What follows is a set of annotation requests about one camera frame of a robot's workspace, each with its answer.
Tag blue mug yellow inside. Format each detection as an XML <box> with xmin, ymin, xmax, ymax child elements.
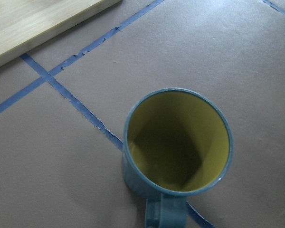
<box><xmin>122</xmin><ymin>88</ymin><xmax>233</xmax><ymax>228</ymax></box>

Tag bamboo cutting board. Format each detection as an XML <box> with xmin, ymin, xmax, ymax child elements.
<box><xmin>0</xmin><ymin>0</ymin><xmax>117</xmax><ymax>67</ymax></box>

